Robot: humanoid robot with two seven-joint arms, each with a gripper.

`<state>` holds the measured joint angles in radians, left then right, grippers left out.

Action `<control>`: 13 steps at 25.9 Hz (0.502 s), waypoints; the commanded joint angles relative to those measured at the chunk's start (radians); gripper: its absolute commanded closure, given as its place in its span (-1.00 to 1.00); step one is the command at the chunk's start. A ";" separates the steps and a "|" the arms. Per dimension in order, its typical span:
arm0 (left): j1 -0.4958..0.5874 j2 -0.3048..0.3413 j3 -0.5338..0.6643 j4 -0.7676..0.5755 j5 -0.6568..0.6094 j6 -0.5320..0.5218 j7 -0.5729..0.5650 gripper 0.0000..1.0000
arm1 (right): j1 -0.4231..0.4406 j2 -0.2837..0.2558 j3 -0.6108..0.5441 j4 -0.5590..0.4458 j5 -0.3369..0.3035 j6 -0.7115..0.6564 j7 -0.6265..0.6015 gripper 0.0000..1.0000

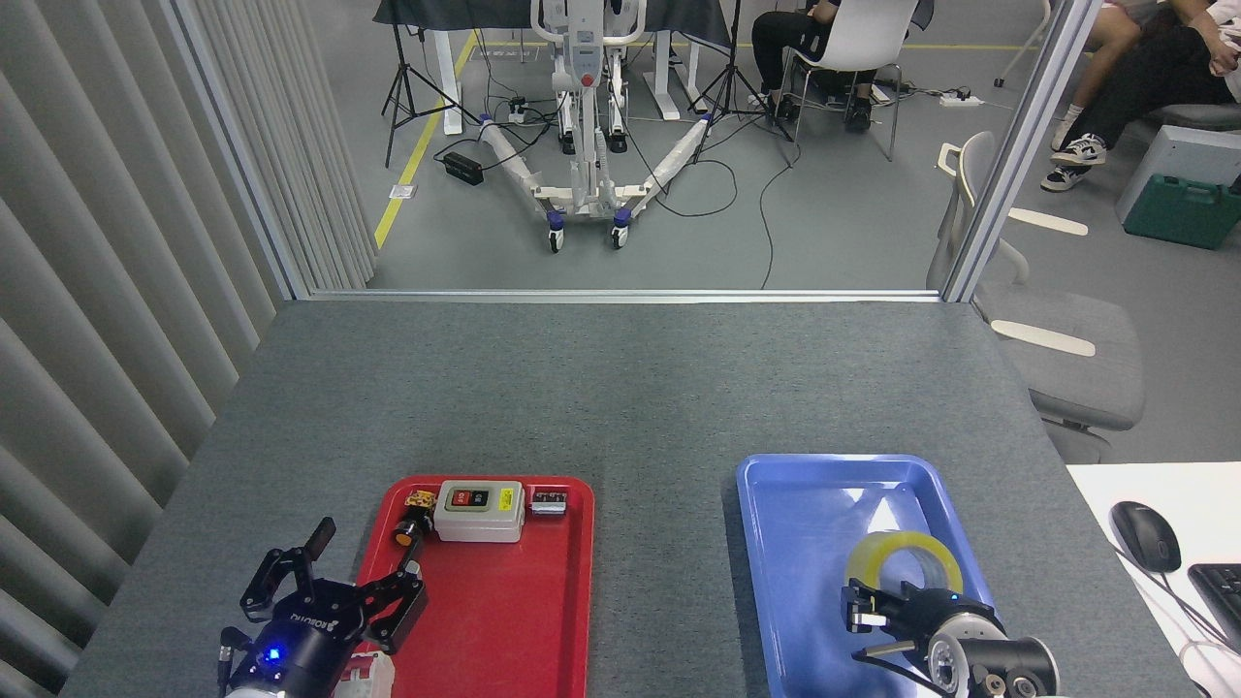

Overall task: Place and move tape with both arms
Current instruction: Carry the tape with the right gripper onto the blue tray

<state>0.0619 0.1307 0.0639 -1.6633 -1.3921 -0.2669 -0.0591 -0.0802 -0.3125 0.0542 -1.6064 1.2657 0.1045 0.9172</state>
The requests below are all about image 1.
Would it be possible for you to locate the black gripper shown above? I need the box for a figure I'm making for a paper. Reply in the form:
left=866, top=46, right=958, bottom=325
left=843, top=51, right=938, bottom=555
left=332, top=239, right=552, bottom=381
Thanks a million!
left=238, top=517, right=430, bottom=695
left=842, top=579, right=1000, bottom=671

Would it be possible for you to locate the yellow tape roll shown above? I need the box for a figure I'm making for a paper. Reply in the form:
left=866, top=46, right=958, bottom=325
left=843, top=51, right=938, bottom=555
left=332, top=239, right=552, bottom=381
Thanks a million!
left=846, top=531, right=965, bottom=607

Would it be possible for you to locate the white plastic block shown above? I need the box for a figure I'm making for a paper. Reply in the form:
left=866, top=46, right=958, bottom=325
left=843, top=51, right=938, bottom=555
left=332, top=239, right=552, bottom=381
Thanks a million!
left=337, top=651, right=397, bottom=698

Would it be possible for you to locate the black orange push button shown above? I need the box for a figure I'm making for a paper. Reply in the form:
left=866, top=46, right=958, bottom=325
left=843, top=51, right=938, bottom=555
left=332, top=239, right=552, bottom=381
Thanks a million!
left=392, top=490, right=437, bottom=549

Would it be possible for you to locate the blue plastic tray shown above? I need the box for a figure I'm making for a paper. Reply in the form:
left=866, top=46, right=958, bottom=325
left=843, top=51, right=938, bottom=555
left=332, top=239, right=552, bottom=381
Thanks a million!
left=736, top=454, right=1031, bottom=698

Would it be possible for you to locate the red plastic tray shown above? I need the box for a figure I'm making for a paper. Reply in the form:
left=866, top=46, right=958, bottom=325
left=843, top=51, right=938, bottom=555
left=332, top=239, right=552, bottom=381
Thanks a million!
left=334, top=474, right=595, bottom=698

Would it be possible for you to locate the white desk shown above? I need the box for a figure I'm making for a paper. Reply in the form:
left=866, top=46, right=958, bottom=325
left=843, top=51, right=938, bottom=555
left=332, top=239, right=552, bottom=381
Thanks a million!
left=1066, top=462, right=1241, bottom=698

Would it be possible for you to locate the black computer mouse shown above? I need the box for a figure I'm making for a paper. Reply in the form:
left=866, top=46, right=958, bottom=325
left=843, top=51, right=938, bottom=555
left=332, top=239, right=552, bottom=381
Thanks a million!
left=1110, top=501, right=1182, bottom=573

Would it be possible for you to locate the grey office chair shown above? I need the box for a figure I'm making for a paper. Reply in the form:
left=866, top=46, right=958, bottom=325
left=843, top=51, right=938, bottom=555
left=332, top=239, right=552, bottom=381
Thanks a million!
left=926, top=131, right=1147, bottom=464

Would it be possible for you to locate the black keyboard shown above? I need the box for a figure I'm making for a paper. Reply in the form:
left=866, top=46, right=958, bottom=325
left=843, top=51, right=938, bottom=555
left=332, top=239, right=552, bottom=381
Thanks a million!
left=1188, top=563, right=1241, bottom=652

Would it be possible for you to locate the green plastic case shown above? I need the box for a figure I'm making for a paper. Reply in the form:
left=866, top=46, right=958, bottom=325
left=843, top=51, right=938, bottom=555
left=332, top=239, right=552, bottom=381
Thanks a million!
left=1124, top=174, right=1241, bottom=251

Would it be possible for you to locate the black tripod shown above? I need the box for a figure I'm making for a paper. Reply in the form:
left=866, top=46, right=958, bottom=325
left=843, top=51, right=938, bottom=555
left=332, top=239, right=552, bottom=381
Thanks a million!
left=381, top=0, right=482, bottom=169
left=689, top=0, right=795, bottom=167

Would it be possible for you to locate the white stand on wheels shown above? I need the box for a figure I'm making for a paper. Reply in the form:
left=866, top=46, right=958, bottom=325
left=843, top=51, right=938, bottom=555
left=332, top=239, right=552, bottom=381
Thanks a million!
left=478, top=0, right=714, bottom=254

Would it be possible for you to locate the white chair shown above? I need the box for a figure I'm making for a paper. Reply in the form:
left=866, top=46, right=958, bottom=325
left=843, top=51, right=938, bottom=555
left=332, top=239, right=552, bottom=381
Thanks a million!
left=780, top=0, right=920, bottom=163

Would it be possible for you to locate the person on white chair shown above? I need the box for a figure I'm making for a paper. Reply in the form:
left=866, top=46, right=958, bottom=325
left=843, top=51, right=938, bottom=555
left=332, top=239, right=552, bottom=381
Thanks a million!
left=751, top=0, right=875, bottom=133

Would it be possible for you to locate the person in black trousers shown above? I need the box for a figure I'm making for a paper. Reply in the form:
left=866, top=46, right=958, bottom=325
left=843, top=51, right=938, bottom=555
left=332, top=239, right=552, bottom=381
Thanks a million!
left=1040, top=0, right=1241, bottom=193

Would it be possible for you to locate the person with bare legs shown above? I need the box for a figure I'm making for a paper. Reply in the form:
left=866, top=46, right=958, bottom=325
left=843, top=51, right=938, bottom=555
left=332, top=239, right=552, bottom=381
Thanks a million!
left=1050, top=0, right=1179, bottom=151

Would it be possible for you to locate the grey two-button switch box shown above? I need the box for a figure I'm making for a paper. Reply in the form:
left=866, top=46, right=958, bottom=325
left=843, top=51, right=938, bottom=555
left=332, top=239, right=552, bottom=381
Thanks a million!
left=433, top=480, right=526, bottom=544

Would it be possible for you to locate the black mouse cable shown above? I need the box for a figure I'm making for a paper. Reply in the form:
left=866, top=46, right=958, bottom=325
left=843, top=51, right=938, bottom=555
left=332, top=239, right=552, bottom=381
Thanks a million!
left=1115, top=548, right=1241, bottom=649

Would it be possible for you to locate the silver table rail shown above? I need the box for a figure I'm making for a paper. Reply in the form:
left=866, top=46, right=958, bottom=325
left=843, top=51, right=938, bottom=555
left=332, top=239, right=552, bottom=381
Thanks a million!
left=296, top=289, right=956, bottom=305

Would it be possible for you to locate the black floor cable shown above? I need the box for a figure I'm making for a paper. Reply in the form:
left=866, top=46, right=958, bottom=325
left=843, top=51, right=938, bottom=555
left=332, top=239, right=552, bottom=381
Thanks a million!
left=758, top=136, right=802, bottom=291

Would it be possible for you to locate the silver post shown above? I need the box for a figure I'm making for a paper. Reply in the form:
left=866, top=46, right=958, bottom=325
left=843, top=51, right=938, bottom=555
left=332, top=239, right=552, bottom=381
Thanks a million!
left=160, top=0, right=313, bottom=301
left=942, top=0, right=1106, bottom=303

